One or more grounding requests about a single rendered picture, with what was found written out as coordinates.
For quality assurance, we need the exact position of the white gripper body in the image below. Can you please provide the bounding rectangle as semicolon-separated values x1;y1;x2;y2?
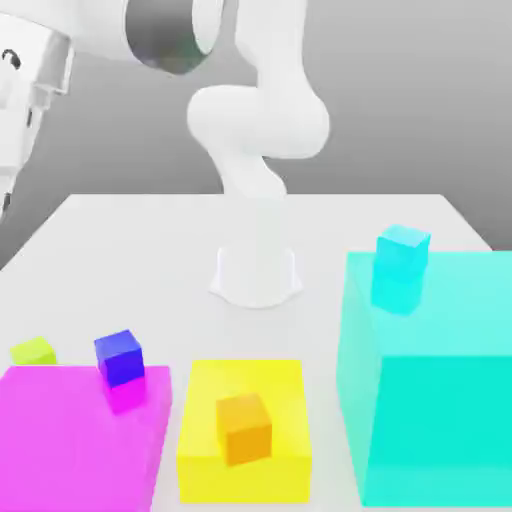
0;94;44;182

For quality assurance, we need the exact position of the small yellow-green cube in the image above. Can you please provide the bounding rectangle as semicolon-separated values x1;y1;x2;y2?
9;335;58;366

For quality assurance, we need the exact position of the small orange cube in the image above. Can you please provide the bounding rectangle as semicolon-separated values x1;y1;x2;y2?
215;392;274;468

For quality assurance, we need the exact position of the small light blue cube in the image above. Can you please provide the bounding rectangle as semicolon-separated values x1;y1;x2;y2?
375;223;432;281

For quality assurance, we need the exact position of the small cyan cube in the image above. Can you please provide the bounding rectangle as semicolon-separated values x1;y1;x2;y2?
370;266;426;318

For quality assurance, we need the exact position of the large magenta box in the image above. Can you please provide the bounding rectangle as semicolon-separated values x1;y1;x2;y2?
0;364;174;512

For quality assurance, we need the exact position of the large yellow box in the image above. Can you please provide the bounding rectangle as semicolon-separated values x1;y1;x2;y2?
176;359;314;505

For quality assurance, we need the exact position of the large turquoise box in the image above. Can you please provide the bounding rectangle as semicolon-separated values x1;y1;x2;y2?
335;250;512;508

